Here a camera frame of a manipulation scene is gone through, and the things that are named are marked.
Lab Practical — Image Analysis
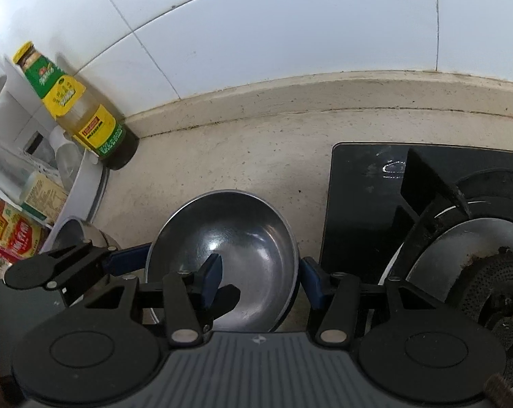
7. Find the large steel bowl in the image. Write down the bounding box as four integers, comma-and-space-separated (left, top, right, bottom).
144, 189, 300, 334

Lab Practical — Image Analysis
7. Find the black glass gas stove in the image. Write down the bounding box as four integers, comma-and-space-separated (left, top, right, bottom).
319, 142, 513, 394

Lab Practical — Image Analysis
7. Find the white round turntable tray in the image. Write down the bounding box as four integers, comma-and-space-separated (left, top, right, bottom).
0, 60, 109, 260

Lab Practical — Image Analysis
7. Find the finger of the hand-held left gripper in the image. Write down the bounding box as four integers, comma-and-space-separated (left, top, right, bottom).
40, 240, 152, 292

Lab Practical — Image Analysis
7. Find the yellow label vinegar bottle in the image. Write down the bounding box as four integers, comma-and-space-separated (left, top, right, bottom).
0, 198, 50, 265

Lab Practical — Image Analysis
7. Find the medium steel bowl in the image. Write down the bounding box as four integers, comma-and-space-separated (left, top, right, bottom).
48, 217, 122, 256

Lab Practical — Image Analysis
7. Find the black cast iron pan support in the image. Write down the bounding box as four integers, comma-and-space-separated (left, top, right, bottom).
399, 147, 513, 273

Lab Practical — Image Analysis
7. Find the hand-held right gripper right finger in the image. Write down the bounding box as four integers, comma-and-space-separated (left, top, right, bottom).
301, 257, 446, 345

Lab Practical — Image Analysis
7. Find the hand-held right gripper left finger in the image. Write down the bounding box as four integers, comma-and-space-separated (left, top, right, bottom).
84, 254, 224, 346

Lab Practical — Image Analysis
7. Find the gas burner head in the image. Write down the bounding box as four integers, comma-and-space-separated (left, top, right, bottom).
445, 244, 513, 351

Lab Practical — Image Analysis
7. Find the yellow green label oil bottle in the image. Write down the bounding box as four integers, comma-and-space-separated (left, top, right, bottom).
12, 41, 139, 171

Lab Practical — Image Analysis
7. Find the brown fuzzy cloth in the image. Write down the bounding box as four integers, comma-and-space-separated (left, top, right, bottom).
482, 373, 513, 408

